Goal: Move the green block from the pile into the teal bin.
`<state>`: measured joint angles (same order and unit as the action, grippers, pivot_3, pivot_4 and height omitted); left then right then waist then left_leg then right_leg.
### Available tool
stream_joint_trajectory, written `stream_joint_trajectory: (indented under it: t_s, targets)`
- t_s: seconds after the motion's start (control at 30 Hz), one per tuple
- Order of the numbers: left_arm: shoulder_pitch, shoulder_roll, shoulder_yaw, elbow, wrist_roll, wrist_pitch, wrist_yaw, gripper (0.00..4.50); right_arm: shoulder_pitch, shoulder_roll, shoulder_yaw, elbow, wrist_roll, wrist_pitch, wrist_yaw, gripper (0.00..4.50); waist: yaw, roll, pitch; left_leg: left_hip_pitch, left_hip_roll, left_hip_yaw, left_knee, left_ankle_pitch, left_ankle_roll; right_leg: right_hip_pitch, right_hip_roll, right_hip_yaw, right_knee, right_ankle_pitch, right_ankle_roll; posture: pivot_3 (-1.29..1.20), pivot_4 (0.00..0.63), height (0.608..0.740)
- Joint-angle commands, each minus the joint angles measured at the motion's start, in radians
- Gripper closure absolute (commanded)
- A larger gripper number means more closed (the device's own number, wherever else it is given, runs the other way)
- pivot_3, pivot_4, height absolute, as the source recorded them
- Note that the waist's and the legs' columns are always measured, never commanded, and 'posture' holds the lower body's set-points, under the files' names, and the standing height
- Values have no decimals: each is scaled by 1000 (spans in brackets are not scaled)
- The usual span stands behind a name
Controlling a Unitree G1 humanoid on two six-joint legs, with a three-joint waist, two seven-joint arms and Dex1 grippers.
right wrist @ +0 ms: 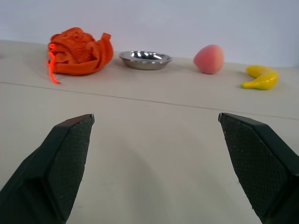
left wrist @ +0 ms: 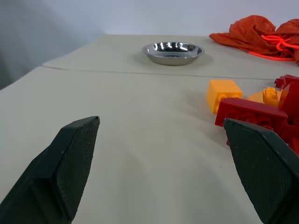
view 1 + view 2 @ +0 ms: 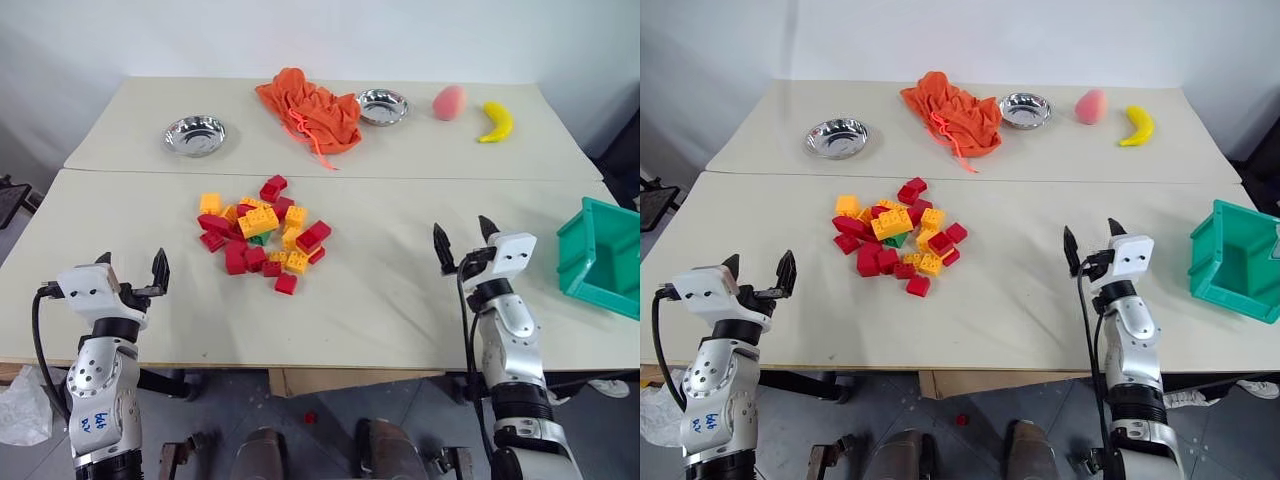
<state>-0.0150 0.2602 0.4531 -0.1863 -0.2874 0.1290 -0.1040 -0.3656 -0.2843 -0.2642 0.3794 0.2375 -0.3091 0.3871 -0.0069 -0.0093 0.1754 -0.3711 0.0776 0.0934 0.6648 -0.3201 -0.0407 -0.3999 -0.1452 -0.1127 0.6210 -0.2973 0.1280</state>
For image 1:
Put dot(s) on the yellow toy banana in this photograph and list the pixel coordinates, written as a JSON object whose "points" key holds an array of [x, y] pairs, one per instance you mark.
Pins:
{"points": [[262, 78]]}

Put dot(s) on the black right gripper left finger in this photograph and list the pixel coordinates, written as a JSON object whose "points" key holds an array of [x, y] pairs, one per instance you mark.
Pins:
{"points": [[49, 172]]}

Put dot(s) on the shallow steel dish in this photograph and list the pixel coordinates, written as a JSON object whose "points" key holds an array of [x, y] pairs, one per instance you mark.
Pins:
{"points": [[145, 59]]}

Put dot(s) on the pink toy peach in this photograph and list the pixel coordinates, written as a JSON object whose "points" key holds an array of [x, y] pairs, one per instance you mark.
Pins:
{"points": [[208, 59]]}

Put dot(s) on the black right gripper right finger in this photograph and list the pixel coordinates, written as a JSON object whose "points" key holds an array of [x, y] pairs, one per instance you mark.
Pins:
{"points": [[259, 168]]}

